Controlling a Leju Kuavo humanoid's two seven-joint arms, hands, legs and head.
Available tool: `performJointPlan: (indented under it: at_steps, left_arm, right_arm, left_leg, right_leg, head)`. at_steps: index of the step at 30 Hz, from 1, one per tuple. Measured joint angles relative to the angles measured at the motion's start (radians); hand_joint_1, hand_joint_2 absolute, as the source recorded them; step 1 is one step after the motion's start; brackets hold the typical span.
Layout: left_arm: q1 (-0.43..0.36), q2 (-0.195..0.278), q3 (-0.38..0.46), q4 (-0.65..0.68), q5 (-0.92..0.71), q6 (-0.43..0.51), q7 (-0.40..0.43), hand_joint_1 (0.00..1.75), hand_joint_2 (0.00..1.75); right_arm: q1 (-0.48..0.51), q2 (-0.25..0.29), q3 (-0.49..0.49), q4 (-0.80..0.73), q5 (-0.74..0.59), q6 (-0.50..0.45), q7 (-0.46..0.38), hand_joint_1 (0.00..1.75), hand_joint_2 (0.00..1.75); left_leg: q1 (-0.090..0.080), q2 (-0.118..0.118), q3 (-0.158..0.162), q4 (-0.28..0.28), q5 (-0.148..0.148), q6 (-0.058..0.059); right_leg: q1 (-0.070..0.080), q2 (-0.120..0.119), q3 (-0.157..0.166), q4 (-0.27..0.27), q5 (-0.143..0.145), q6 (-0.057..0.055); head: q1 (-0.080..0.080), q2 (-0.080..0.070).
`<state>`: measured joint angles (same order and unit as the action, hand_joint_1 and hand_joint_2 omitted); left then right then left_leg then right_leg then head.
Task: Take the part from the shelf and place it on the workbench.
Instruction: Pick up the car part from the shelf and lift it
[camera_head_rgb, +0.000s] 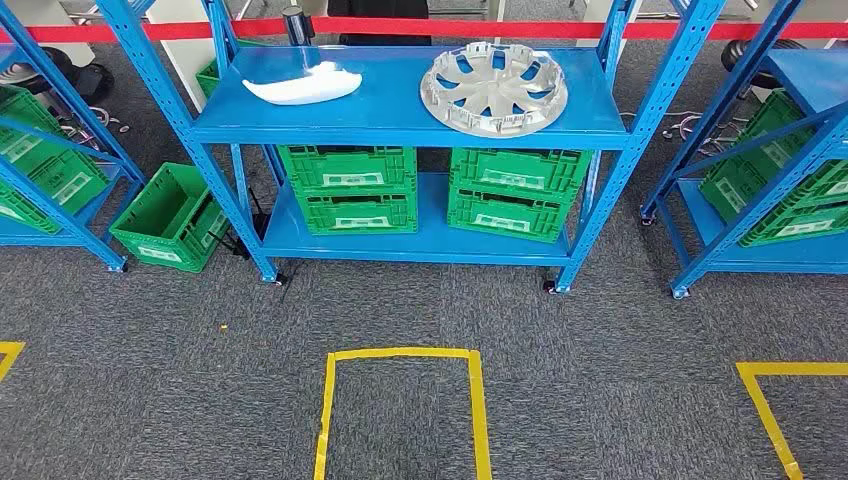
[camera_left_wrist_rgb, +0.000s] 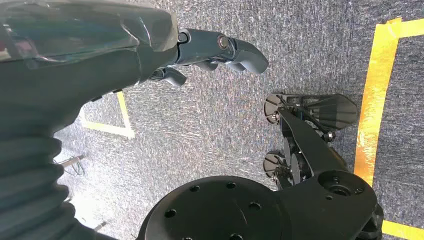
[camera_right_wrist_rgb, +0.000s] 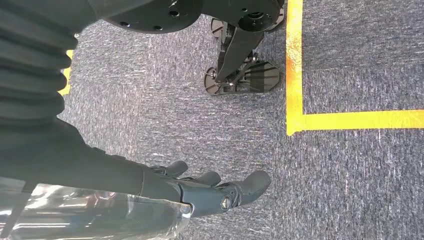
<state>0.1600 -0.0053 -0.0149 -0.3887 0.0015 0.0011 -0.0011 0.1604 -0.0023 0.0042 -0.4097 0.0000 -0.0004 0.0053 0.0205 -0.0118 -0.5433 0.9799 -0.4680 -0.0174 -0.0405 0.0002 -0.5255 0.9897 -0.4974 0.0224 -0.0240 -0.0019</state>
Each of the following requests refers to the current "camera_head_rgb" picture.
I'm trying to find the black office chair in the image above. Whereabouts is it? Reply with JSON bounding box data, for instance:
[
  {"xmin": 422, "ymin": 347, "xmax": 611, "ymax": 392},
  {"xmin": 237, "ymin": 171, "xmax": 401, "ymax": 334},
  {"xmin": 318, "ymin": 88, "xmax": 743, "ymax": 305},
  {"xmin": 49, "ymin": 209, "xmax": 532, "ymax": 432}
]
[
  {"xmin": 0, "ymin": 46, "xmax": 130, "ymax": 150},
  {"xmin": 662, "ymin": 38, "xmax": 806, "ymax": 158}
]

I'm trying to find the yellow floor tape square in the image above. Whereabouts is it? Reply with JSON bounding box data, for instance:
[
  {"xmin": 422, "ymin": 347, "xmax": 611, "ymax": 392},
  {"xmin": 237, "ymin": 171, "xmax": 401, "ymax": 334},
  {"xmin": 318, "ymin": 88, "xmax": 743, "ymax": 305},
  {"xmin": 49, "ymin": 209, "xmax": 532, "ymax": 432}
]
[
  {"xmin": 313, "ymin": 347, "xmax": 494, "ymax": 480},
  {"xmin": 0, "ymin": 341, "xmax": 26, "ymax": 384},
  {"xmin": 736, "ymin": 361, "xmax": 848, "ymax": 480}
]

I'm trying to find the open green plastic crate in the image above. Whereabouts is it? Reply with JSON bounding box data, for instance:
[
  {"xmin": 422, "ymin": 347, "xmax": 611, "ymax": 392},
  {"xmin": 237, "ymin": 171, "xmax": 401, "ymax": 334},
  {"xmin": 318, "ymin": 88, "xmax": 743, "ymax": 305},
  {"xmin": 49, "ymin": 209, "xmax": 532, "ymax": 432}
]
[
  {"xmin": 109, "ymin": 162, "xmax": 231, "ymax": 274},
  {"xmin": 195, "ymin": 39, "xmax": 266, "ymax": 101}
]

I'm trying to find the blue metal shelving rack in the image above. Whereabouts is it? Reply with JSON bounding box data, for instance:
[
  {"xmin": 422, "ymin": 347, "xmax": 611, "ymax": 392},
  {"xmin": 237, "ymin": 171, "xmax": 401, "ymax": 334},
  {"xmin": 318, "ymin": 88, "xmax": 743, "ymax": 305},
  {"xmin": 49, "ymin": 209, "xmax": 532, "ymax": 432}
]
[
  {"xmin": 0, "ymin": 0, "xmax": 147, "ymax": 274},
  {"xmin": 97, "ymin": 0, "xmax": 730, "ymax": 296},
  {"xmin": 639, "ymin": 0, "xmax": 848, "ymax": 301}
]

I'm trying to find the black barrier post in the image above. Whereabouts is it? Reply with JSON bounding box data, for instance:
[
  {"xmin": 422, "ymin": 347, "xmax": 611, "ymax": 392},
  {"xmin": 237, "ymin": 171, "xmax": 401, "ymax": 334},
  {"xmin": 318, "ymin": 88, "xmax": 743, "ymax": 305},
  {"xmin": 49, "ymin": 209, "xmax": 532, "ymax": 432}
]
[{"xmin": 281, "ymin": 6, "xmax": 316, "ymax": 48}]

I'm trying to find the black wifi router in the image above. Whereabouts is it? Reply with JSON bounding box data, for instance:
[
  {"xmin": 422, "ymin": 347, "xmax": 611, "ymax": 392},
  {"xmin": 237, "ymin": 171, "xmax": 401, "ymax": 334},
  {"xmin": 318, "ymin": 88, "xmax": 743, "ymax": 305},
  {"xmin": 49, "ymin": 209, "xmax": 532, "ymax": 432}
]
[{"xmin": 225, "ymin": 188, "xmax": 274, "ymax": 261}]

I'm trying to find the person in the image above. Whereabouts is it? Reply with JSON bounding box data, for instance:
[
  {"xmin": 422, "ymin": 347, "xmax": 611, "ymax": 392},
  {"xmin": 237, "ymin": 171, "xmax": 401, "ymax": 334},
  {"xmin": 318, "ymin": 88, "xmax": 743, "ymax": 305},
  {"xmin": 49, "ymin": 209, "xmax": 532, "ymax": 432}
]
[{"xmin": 326, "ymin": 0, "xmax": 433, "ymax": 46}]

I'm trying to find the red barrier belt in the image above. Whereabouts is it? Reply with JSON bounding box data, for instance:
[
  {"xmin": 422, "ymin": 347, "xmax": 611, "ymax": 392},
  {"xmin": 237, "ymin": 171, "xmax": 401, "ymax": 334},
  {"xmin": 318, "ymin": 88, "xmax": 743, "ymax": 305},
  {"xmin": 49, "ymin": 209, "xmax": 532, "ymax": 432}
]
[{"xmin": 0, "ymin": 16, "xmax": 848, "ymax": 46}]

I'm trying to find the white plastic car part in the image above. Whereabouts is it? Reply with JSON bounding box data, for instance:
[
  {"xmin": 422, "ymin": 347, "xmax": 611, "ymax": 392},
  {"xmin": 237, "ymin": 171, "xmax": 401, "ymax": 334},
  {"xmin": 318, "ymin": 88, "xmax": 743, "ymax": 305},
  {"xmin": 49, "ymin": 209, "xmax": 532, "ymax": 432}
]
[{"xmin": 241, "ymin": 60, "xmax": 364, "ymax": 107}]

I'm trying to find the silver wheel hubcap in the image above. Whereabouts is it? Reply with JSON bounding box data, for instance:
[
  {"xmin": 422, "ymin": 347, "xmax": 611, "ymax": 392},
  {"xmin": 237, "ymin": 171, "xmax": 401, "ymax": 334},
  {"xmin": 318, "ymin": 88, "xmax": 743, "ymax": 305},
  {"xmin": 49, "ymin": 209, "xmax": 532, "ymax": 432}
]
[{"xmin": 419, "ymin": 40, "xmax": 570, "ymax": 139}]

